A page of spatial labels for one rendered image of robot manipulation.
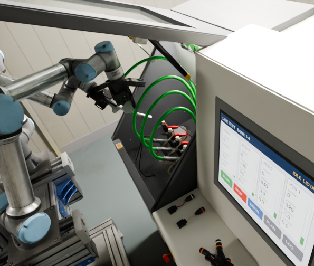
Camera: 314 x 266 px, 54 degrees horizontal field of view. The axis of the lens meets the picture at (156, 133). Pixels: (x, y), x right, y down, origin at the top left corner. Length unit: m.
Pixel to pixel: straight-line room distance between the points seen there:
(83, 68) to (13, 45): 2.09
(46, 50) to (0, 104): 2.28
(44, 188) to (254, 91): 1.32
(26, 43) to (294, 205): 2.86
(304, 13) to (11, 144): 1.09
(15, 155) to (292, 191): 0.82
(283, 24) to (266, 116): 0.51
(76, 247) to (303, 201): 1.00
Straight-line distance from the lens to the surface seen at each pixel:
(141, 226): 2.58
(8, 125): 1.03
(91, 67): 1.22
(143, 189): 1.46
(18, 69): 3.33
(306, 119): 0.69
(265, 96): 0.77
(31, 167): 1.77
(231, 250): 1.14
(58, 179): 1.82
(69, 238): 1.42
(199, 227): 1.21
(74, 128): 3.62
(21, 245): 1.41
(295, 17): 1.26
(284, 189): 0.81
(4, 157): 1.09
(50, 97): 1.52
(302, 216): 0.80
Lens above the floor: 1.96
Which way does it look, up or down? 35 degrees down
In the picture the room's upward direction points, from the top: 21 degrees counter-clockwise
